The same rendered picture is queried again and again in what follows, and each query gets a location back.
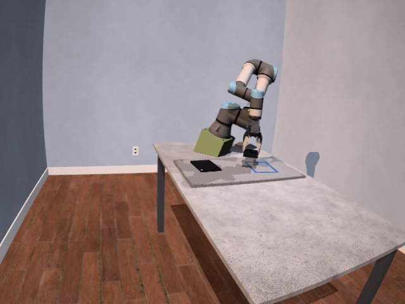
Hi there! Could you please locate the black rectangular frame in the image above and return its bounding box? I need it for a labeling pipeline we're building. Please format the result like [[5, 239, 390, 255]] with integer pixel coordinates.
[[190, 160, 221, 172]]

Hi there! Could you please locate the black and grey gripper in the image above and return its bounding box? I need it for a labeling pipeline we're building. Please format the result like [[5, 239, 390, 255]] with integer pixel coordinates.
[[243, 116, 262, 155]]

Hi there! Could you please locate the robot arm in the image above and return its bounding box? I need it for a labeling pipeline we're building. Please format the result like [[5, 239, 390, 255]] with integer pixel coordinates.
[[209, 59, 278, 139]]

